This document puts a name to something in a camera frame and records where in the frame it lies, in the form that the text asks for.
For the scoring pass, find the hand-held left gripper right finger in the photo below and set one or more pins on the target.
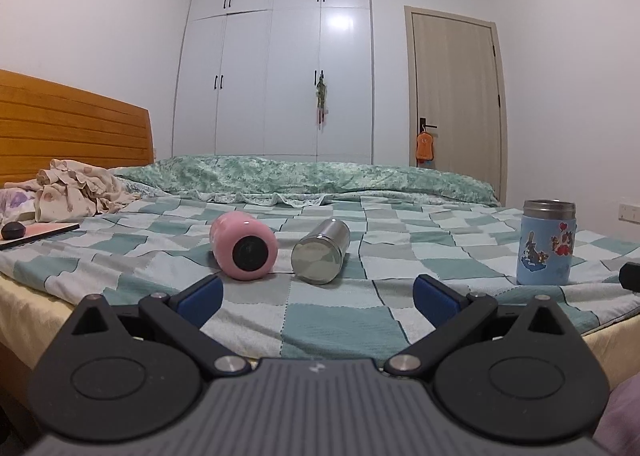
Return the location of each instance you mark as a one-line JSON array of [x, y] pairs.
[[436, 302]]

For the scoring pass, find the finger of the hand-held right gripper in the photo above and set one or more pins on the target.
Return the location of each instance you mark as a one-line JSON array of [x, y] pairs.
[[631, 277]]

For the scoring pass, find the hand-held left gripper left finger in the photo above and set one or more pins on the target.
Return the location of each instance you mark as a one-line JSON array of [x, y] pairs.
[[202, 297]]

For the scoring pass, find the pink cup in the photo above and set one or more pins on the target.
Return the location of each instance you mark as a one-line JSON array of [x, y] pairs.
[[235, 241]]

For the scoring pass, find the stainless steel cup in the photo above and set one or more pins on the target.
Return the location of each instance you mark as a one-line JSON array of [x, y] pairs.
[[320, 250]]

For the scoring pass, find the blue cartoon print cup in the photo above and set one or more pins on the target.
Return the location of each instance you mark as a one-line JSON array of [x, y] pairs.
[[546, 248]]

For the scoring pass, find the green checkered blanket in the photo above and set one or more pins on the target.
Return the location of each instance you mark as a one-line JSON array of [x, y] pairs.
[[340, 316]]

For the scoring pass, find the pink cloth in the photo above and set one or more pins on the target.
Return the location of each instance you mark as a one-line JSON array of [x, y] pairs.
[[622, 421]]

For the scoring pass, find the orange hanging pouch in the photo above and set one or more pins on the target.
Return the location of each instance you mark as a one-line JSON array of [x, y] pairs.
[[424, 149]]

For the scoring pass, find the green floral quilt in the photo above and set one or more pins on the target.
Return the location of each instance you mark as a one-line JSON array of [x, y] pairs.
[[300, 176]]

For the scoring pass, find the beige dotted clothes pile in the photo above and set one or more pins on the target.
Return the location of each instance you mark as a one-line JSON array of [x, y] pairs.
[[75, 191]]

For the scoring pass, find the pink flat book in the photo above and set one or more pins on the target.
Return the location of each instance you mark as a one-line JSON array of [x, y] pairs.
[[45, 231]]

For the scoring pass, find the cream bed sheet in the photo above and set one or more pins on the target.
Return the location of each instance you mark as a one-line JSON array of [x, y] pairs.
[[25, 308]]

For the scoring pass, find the black round object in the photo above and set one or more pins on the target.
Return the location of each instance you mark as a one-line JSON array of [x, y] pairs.
[[13, 230]]

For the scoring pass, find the wooden door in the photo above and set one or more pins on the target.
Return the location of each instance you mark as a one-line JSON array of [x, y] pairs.
[[452, 101]]

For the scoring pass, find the purple floral pillow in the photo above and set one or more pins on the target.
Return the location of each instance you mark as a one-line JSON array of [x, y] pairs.
[[15, 203]]

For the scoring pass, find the wooden headboard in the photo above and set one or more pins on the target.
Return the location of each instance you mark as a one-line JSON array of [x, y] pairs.
[[70, 126]]

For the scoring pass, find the hanging ornament on wardrobe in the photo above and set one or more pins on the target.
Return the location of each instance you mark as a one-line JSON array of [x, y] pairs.
[[321, 95]]

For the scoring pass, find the white wardrobe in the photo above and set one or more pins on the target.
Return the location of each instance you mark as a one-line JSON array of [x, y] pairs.
[[280, 76]]

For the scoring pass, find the wooden bed frame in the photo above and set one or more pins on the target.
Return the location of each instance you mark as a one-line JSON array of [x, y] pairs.
[[15, 381]]

